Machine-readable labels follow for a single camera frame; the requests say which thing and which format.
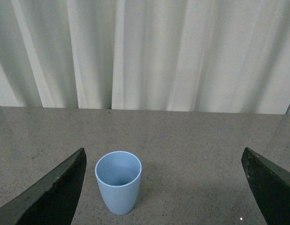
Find light blue plastic cup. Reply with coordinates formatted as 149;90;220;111
95;151;142;215

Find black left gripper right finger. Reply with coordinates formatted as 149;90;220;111
241;147;290;225

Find white pleated curtain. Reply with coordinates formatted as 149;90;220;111
0;0;290;114

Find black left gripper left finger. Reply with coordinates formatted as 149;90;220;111
0;148;87;225

